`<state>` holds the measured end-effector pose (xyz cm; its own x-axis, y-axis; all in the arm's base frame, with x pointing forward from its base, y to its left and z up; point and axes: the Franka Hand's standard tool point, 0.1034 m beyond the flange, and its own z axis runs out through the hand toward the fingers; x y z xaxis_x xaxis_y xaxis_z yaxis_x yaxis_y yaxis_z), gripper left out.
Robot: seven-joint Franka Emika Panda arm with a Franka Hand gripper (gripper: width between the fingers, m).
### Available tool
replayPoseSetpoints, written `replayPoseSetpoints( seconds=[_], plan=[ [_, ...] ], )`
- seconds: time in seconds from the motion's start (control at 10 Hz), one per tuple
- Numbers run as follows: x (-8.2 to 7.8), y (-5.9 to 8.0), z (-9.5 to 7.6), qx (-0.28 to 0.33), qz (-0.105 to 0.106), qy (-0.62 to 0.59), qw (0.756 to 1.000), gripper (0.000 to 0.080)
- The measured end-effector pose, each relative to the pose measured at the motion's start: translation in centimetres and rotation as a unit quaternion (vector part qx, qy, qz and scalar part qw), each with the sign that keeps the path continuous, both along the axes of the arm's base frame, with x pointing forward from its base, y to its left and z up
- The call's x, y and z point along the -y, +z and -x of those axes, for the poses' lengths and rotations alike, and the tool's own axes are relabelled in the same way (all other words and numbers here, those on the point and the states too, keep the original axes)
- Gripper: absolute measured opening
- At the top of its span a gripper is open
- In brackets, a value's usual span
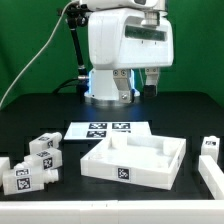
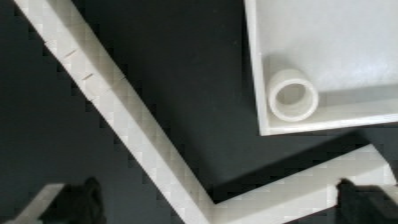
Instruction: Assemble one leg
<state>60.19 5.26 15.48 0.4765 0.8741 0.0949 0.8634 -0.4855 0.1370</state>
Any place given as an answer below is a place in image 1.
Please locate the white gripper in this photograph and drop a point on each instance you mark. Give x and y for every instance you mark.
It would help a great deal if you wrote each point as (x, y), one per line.
(118, 40)

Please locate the white front fence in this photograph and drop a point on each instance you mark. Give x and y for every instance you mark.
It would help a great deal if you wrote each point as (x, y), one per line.
(113, 212)

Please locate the white block far left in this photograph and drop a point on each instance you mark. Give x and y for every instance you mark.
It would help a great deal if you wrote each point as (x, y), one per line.
(4, 165)

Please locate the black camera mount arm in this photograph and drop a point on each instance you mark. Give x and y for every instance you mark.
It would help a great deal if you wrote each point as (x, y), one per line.
(76, 16)

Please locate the white marker plate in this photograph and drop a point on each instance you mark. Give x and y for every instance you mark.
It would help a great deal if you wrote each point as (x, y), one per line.
(99, 130)

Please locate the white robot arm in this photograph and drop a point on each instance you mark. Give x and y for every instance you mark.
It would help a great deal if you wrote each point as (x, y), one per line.
(102, 88)

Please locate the white square tabletop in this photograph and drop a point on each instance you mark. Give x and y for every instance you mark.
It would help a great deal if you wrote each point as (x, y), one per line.
(146, 160)

